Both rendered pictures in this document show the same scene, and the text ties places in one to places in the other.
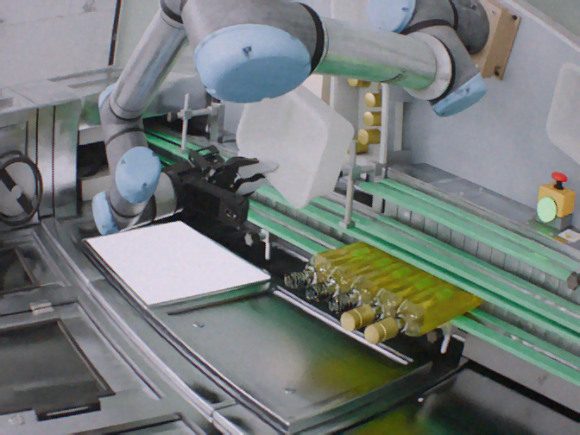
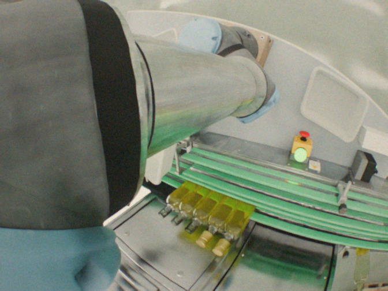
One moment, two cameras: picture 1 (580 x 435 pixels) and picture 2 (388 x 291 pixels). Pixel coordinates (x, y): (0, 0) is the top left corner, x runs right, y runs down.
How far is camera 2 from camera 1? 0.70 m
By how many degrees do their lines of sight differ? 15
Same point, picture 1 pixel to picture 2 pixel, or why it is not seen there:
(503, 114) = not seen: hidden behind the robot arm
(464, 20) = (246, 45)
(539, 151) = (285, 118)
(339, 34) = (175, 62)
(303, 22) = (22, 34)
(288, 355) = (171, 244)
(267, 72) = not seen: outside the picture
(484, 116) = not seen: hidden behind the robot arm
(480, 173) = (242, 133)
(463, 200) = (242, 155)
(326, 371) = (192, 253)
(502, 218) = (272, 164)
